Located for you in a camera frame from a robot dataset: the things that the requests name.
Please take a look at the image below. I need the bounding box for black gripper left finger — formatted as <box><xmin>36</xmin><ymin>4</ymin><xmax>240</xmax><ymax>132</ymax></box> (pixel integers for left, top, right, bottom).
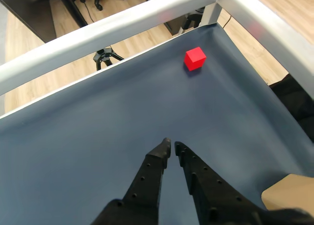
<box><xmin>92</xmin><ymin>137</ymin><xmax>172</xmax><ymax>225</ymax></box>

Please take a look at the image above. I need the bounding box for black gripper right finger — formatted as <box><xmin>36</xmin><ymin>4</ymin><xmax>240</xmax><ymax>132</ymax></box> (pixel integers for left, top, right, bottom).
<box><xmin>174</xmin><ymin>141</ymin><xmax>270</xmax><ymax>225</ymax></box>

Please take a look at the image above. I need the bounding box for red cube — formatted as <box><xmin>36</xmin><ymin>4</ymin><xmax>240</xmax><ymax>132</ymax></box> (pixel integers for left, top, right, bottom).
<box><xmin>183</xmin><ymin>46</ymin><xmax>208</xmax><ymax>72</ymax></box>

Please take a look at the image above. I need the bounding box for beige box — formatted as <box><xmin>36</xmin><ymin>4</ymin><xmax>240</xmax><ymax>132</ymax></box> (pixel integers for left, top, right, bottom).
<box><xmin>261</xmin><ymin>174</ymin><xmax>314</xmax><ymax>211</ymax></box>

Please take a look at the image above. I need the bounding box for dark blue-grey mat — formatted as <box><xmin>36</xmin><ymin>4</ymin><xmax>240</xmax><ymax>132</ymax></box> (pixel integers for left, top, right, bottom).
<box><xmin>0</xmin><ymin>22</ymin><xmax>314</xmax><ymax>225</ymax></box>

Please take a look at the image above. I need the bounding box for black tripod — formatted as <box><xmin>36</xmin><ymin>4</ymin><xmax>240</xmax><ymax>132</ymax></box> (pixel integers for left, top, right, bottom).
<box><xmin>92</xmin><ymin>46</ymin><xmax>125</xmax><ymax>72</ymax></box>

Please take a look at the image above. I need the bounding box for dark cabinet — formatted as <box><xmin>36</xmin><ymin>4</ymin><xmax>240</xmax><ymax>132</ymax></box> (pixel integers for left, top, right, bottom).
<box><xmin>0</xmin><ymin>0</ymin><xmax>89</xmax><ymax>43</ymax></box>

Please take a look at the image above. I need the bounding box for white table frame rail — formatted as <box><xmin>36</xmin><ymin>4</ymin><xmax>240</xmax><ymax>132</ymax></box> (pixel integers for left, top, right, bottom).
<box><xmin>0</xmin><ymin>0</ymin><xmax>314</xmax><ymax>100</ymax></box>

